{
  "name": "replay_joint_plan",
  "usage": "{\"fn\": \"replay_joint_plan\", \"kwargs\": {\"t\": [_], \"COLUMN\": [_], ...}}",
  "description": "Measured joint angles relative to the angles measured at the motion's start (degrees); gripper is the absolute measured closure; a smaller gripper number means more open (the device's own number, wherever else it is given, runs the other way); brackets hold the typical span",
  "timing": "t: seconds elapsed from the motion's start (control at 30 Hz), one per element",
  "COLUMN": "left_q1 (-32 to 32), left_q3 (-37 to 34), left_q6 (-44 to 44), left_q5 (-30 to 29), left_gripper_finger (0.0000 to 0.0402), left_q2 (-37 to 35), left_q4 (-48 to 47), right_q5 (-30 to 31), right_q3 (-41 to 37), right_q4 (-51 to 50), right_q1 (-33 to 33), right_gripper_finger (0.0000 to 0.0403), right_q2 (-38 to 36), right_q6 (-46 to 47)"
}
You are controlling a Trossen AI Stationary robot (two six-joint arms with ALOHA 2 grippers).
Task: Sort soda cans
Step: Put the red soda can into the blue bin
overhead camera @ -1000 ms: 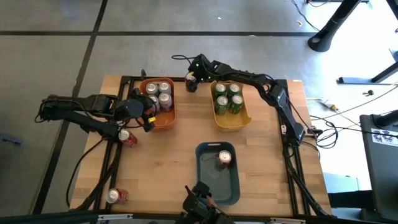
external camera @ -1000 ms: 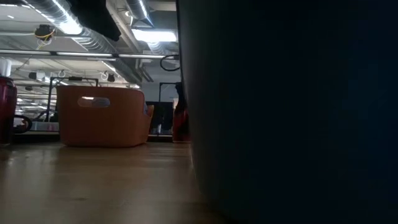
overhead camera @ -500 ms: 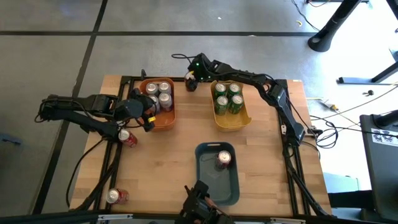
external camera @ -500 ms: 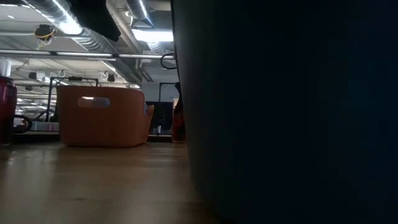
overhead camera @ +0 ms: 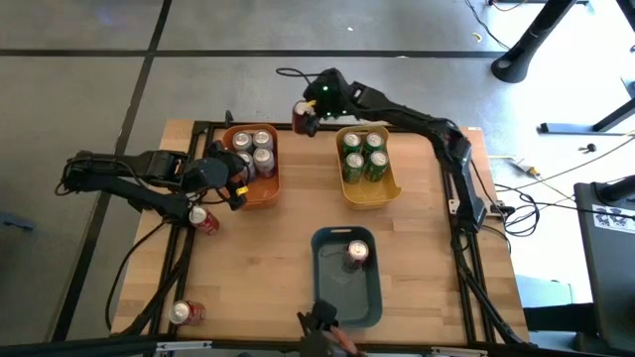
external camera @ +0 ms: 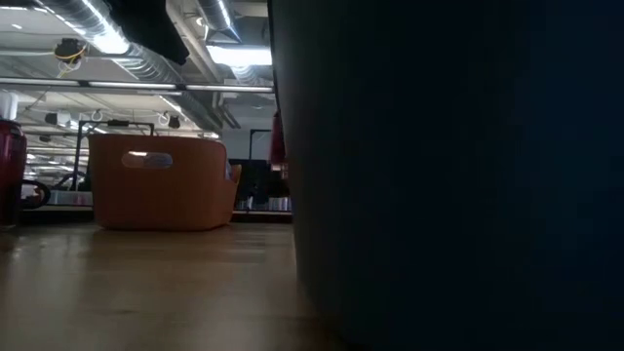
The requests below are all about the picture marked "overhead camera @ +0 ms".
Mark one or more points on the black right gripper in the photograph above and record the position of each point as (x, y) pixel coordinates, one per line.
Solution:
(330, 96)

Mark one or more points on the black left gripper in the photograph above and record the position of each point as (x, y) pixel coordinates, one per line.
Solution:
(206, 173)

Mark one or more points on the red soda can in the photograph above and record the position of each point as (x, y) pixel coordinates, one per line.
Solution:
(204, 221)
(188, 313)
(300, 115)
(357, 250)

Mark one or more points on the silver soda can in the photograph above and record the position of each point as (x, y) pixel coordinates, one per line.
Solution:
(264, 159)
(262, 139)
(248, 163)
(242, 140)

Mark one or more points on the teal plastic bin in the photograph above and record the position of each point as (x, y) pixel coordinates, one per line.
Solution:
(342, 297)

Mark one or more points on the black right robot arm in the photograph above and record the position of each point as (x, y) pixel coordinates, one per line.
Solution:
(464, 183)

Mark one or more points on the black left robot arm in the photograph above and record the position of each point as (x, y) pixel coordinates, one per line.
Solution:
(159, 166)

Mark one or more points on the orange plastic bin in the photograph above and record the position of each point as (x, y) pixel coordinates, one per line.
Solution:
(263, 193)

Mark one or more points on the yellow plastic bin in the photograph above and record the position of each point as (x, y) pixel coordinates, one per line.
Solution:
(369, 196)

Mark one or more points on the black and red object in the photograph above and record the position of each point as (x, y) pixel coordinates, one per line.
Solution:
(320, 322)

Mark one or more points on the black stand leg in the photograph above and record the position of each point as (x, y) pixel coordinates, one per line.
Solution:
(526, 44)
(629, 12)

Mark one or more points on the yellow tipped tool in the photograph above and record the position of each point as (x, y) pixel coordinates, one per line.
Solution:
(532, 171)

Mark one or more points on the black stand foot bar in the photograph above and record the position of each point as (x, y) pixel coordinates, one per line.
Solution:
(565, 128)

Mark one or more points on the small black knob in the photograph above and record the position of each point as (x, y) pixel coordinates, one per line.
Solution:
(590, 147)

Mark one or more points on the light grey box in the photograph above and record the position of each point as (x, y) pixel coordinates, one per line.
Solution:
(543, 290)

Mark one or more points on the white marker label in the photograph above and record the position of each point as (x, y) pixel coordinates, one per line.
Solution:
(615, 218)

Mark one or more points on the black aluminium table frame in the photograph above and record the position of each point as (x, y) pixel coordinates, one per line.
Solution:
(201, 128)

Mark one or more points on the black frame clamp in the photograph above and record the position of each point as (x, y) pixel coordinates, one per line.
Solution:
(228, 118)

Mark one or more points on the white mounting bracket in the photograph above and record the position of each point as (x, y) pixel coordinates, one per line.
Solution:
(454, 205)

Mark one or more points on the white metal bracket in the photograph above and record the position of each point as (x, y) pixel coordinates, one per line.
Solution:
(456, 352)
(183, 346)

